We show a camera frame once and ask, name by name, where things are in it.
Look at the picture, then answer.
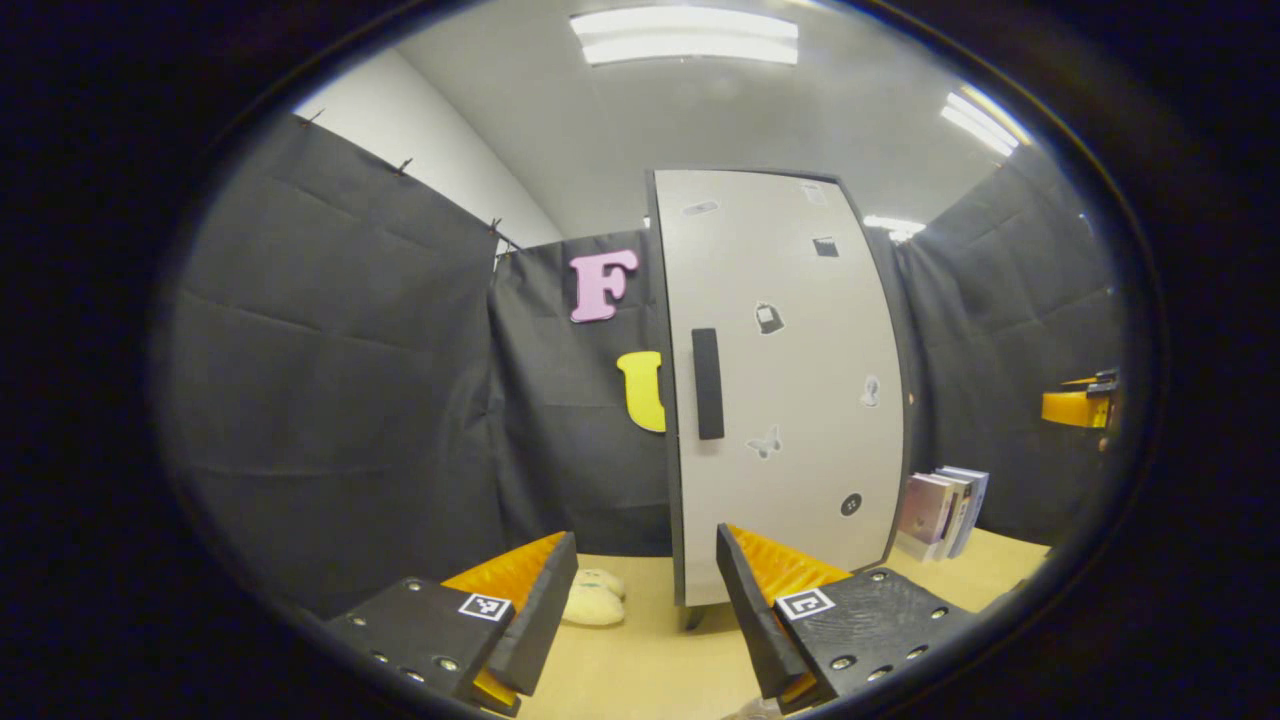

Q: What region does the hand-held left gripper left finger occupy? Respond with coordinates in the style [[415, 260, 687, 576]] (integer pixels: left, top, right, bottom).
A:
[[322, 530, 581, 717]]

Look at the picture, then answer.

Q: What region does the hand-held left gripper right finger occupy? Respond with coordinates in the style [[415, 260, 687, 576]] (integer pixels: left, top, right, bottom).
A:
[[714, 523, 986, 716]]

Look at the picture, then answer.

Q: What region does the light grey cabinet door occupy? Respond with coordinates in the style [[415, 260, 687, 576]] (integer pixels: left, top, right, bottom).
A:
[[652, 170, 906, 608]]

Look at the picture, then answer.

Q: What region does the dark grey cabinet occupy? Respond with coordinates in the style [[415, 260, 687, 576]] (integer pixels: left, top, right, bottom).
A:
[[645, 166, 913, 631]]

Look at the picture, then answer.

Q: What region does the white spine book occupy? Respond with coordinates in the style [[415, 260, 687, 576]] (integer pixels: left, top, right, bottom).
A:
[[935, 470, 973, 559]]

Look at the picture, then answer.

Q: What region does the pink cover book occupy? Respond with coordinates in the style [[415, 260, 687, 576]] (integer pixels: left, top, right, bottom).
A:
[[893, 473, 956, 561]]

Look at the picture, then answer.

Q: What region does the black backdrop cloth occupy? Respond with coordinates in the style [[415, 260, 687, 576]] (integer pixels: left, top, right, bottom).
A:
[[160, 115, 1126, 616]]

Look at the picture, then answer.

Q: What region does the long ceiling light panel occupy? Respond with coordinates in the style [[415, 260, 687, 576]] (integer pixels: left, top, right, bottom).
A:
[[570, 8, 799, 66]]

